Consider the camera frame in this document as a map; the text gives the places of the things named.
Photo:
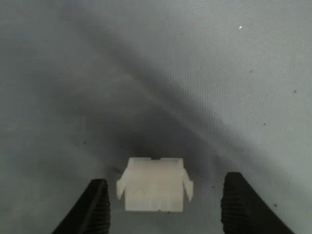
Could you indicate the small white plastic terminal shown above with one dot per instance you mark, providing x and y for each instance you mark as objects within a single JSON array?
[{"x": 153, "y": 187}]

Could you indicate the dark grey mat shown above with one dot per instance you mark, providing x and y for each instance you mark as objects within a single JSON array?
[{"x": 73, "y": 73}]

